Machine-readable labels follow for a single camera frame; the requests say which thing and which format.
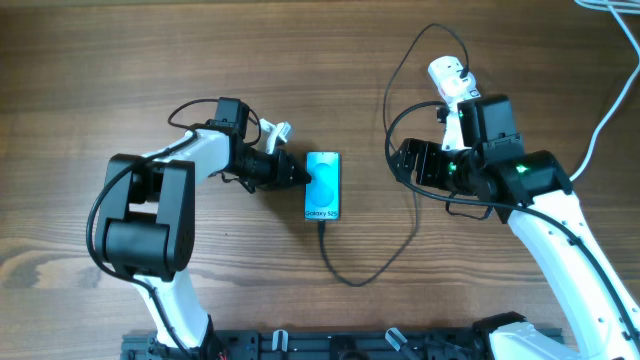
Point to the white power strip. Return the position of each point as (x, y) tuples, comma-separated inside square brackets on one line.
[(445, 66)]

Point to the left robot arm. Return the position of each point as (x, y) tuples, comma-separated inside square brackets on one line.
[(141, 227)]

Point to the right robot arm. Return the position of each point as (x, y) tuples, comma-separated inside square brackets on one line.
[(533, 195)]

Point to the turquoise Galaxy smartphone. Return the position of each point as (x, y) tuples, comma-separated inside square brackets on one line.
[(322, 194)]

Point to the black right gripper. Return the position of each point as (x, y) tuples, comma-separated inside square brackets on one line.
[(430, 153)]

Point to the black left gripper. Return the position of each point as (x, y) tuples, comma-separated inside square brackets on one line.
[(279, 171)]

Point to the black mounting rail base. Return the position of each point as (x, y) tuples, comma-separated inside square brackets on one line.
[(445, 343)]

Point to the white charger plug adapter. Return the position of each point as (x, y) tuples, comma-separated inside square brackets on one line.
[(456, 86)]

